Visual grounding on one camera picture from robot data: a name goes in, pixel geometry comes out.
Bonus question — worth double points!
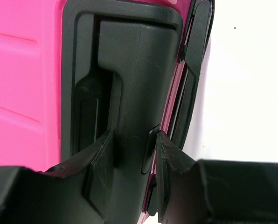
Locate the pink suitcase with dark lining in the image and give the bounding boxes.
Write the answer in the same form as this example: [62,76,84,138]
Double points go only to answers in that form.
[0,0,215,224]

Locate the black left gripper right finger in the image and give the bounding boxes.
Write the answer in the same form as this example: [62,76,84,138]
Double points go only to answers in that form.
[156,131,278,224]

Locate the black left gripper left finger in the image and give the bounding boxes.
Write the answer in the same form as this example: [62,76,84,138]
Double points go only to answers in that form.
[0,130,115,224]

